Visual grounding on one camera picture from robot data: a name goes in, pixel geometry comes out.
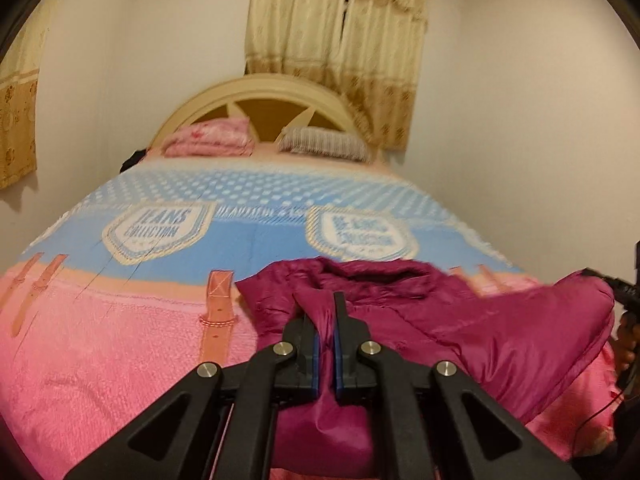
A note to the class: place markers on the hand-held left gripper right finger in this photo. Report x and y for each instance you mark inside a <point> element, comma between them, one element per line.
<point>338,375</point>

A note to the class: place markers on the pink folded quilt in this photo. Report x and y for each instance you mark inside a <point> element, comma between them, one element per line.
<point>210,137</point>

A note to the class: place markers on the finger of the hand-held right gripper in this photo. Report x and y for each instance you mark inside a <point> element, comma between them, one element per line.
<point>620,290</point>

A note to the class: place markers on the pink and blue printed bedspread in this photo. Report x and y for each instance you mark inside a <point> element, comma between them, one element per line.
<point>250,195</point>

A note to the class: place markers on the striped pillow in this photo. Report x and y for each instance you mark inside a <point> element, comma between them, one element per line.
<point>325,142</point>

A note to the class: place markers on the magenta puffer jacket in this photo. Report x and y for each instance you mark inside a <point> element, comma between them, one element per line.
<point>450,320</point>

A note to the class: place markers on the person's right hand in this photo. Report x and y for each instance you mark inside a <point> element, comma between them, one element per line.
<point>627,347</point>

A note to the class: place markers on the cream wooden bed headboard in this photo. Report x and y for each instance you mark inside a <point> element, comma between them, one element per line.
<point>260,85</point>

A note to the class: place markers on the dark cloth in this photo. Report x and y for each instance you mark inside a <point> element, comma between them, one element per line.
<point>132,160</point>

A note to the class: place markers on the person's dark clothing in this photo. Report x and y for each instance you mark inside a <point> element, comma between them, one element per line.
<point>615,450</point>

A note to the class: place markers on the cream and gold floral curtain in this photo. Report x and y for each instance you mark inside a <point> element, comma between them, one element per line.
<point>17,120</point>
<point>310,20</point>

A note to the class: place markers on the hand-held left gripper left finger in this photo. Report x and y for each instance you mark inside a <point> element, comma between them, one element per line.
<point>316,370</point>

